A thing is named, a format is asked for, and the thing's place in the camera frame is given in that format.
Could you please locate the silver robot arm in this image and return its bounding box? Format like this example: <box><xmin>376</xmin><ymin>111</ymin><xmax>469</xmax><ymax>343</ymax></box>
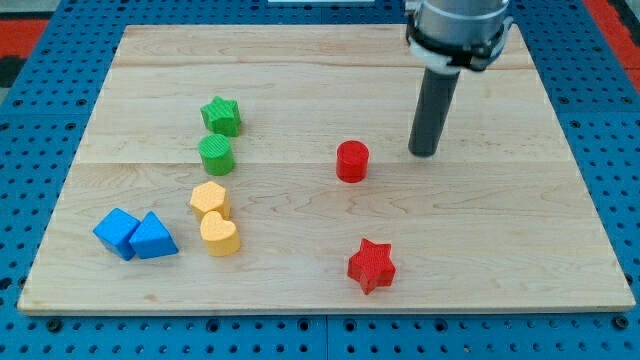
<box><xmin>406</xmin><ymin>0</ymin><xmax>513</xmax><ymax>75</ymax></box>

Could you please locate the red star block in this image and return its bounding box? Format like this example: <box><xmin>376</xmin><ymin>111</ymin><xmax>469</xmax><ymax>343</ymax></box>
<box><xmin>347</xmin><ymin>238</ymin><xmax>396</xmax><ymax>295</ymax></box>

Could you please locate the green star block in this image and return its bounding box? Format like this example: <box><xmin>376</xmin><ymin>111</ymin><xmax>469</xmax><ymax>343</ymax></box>
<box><xmin>200</xmin><ymin>96</ymin><xmax>241</xmax><ymax>137</ymax></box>

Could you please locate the red cylinder block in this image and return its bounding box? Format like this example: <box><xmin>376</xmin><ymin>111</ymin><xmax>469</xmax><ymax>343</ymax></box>
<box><xmin>336</xmin><ymin>140</ymin><xmax>369</xmax><ymax>183</ymax></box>

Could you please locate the light wooden board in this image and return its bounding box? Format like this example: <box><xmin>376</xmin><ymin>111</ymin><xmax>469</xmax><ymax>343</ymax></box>
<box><xmin>18</xmin><ymin>25</ymin><xmax>635</xmax><ymax>316</ymax></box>

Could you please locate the green cylinder block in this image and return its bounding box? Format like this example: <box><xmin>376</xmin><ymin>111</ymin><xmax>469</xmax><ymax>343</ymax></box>
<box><xmin>198</xmin><ymin>134</ymin><xmax>235</xmax><ymax>176</ymax></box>

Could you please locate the yellow hexagon block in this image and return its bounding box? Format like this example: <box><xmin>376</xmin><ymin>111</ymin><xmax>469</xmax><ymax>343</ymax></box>
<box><xmin>189</xmin><ymin>181</ymin><xmax>231</xmax><ymax>222</ymax></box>

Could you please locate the yellow heart block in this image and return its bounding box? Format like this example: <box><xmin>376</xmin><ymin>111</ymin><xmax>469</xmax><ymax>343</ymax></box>
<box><xmin>200</xmin><ymin>211</ymin><xmax>241</xmax><ymax>257</ymax></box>

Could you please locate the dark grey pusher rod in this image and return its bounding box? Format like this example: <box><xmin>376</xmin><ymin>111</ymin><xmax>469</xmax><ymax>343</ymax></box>
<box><xmin>408</xmin><ymin>68</ymin><xmax>459</xmax><ymax>157</ymax></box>

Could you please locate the blue triangle block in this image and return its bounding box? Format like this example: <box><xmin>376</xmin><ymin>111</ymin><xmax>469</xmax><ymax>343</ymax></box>
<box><xmin>129</xmin><ymin>211</ymin><xmax>179</xmax><ymax>259</ymax></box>

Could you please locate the blue cube block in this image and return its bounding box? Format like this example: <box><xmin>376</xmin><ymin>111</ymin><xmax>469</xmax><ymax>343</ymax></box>
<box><xmin>92</xmin><ymin>208</ymin><xmax>140</xmax><ymax>261</ymax></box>

